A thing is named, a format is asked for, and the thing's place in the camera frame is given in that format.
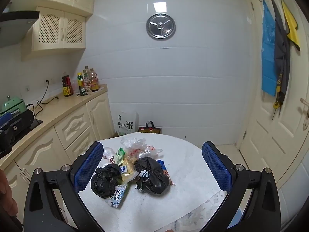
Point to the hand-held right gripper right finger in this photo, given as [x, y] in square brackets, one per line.
[217, 166]

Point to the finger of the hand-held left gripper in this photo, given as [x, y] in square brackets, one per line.
[21, 123]

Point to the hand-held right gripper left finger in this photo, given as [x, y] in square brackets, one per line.
[89, 166]

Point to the small black plastic bag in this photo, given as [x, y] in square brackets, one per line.
[106, 181]

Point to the small clear wrapper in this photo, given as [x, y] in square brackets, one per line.
[108, 154]

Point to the green wrapper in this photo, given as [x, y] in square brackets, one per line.
[120, 156]

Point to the blue white wrapper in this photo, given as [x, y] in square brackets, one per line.
[118, 195]

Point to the yellow cloth bundle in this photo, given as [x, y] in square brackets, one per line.
[130, 164]

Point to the blue red snack wrapper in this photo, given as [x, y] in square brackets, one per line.
[165, 171]

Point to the clear plastic bag red print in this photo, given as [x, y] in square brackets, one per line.
[140, 149]

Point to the blue plastic bin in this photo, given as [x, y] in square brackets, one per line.
[236, 218]

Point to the large black plastic bag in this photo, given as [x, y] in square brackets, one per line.
[154, 176]

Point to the person's left hand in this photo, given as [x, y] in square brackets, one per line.
[6, 193]

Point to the black cooktop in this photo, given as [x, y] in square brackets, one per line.
[37, 123]

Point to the green electric pot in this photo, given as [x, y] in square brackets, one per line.
[10, 104]

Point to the white towel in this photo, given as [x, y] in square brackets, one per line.
[188, 164]

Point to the cream base cabinet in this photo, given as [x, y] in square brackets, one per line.
[72, 123]

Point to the round table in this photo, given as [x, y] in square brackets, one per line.
[207, 212]

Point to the white rice bag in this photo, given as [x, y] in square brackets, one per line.
[126, 125]

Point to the cream panel door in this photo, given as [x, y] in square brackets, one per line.
[260, 130]

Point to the dark soy sauce bottle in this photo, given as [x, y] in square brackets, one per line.
[67, 87]

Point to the grey range hood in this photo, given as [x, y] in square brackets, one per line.
[14, 29]

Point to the cream lattice-door cabinet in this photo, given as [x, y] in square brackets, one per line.
[58, 29]

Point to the blue plastic apron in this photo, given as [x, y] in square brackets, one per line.
[268, 53]

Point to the grey hanging cloth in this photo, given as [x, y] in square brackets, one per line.
[281, 53]

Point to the yellow hanging cloth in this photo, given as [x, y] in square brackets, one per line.
[291, 24]

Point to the round metal wall cover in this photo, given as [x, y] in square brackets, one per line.
[160, 26]

